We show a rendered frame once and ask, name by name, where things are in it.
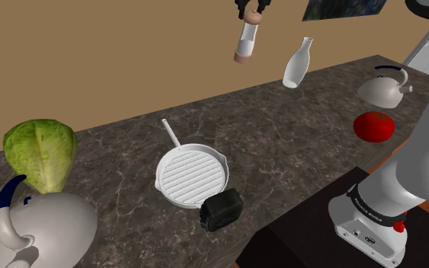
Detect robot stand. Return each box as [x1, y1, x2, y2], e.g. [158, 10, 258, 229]
[235, 166, 429, 268]

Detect white grill pan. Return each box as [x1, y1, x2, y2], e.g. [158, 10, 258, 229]
[154, 118, 230, 209]

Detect green lettuce head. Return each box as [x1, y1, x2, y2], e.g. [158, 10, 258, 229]
[2, 118, 78, 195]

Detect red tomato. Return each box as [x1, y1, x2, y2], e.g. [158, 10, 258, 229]
[353, 111, 396, 143]

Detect white bottle vase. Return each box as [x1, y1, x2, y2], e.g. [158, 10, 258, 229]
[282, 37, 314, 89]

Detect white kettle blue handle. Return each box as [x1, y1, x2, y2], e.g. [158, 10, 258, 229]
[0, 174, 99, 268]
[357, 65, 414, 110]

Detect black toaster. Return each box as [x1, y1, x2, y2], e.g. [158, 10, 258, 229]
[199, 187, 245, 233]

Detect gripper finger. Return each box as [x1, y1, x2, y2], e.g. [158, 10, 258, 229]
[235, 0, 255, 21]
[256, 0, 273, 14]

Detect clear salt grinder brown ends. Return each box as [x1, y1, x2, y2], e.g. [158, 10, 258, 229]
[233, 9, 264, 65]

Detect dark wall picture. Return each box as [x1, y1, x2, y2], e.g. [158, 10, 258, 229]
[302, 0, 389, 22]

